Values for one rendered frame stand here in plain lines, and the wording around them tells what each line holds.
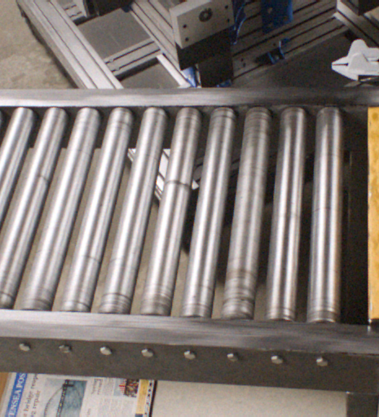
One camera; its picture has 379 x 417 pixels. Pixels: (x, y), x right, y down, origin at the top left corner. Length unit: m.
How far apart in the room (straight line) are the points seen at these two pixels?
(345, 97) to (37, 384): 1.11
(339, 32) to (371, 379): 1.47
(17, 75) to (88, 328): 1.81
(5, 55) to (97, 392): 1.41
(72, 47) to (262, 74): 0.61
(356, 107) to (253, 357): 0.52
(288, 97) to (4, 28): 1.83
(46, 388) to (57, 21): 1.21
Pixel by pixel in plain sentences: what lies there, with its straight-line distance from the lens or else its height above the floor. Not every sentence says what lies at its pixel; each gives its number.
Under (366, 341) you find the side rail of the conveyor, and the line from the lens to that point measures 1.23.
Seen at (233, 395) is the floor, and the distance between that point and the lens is 2.09.
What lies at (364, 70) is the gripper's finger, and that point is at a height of 0.78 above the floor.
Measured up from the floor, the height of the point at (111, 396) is 0.01.
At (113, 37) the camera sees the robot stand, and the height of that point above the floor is 0.21.
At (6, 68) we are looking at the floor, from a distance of 3.04.
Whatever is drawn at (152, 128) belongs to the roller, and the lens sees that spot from 1.53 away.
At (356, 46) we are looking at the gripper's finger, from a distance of 1.63.
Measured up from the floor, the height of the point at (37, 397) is 0.01.
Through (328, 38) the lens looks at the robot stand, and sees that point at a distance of 2.55.
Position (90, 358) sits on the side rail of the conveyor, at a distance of 1.33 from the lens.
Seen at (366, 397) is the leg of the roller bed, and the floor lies 0.67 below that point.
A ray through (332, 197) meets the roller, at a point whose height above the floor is 0.80.
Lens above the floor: 1.87
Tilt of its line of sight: 50 degrees down
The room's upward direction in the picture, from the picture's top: 12 degrees counter-clockwise
